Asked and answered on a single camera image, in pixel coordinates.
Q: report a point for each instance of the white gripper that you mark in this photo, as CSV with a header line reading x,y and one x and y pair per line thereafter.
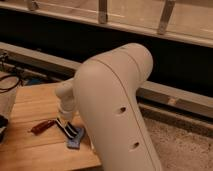
x,y
67,106

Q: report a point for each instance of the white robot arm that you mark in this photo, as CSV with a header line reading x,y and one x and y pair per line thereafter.
x,y
103,90

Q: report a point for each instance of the black object at left edge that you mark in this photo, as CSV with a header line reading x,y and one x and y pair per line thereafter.
x,y
3,126

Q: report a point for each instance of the metal bracket middle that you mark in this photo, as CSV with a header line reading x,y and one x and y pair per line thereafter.
x,y
102,11

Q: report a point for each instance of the metal bracket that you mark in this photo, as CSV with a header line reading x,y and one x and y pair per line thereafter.
x,y
165,16
102,11

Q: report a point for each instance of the metal bracket right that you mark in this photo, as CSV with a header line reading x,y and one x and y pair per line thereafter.
x,y
165,16

